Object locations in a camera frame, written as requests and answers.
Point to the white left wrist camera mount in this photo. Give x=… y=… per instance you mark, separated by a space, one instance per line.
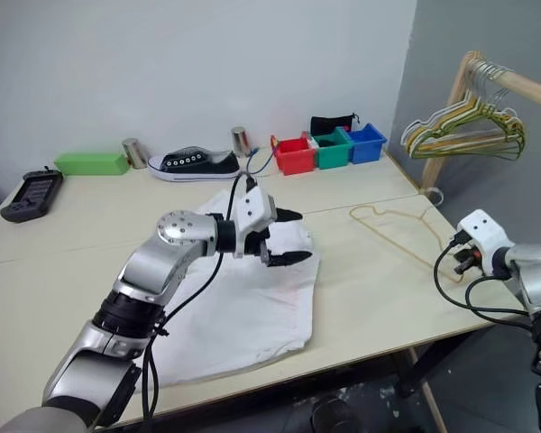
x=252 y=209

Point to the wooden clothes rack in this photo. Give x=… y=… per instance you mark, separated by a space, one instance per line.
x=527 y=85

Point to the black table leg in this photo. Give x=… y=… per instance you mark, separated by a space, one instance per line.
x=408 y=372

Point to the yellow coated hanger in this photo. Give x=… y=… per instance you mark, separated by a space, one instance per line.
x=460 y=143

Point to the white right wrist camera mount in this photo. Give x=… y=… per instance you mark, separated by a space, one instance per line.
x=482 y=227

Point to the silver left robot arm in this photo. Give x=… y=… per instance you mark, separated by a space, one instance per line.
x=153 y=266

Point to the silver metal can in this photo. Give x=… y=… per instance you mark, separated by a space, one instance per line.
x=133 y=153
x=240 y=141

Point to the white shorts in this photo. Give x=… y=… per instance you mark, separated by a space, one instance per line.
x=252 y=311

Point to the blue plastic bin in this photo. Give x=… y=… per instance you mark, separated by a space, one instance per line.
x=365 y=148

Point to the green rectangular box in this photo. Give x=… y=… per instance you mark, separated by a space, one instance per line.
x=90 y=163

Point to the black canvas sneaker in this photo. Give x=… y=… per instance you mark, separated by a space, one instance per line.
x=198 y=166

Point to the red plastic bin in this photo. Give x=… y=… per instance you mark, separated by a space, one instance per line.
x=294 y=158

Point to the white coated hanger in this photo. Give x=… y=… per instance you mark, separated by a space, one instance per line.
x=426 y=122

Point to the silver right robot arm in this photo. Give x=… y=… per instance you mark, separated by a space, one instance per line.
x=536 y=279

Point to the green plastic bin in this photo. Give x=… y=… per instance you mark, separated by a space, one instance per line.
x=332 y=153

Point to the dark rounded shape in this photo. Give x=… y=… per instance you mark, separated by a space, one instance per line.
x=336 y=415

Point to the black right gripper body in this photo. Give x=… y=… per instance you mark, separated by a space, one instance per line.
x=466 y=261

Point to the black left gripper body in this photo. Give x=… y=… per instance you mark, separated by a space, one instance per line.
x=258 y=242

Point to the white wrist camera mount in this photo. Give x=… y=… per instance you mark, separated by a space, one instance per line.
x=482 y=227
x=252 y=209

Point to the black handheld game controller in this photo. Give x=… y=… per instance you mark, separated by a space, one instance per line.
x=31 y=196

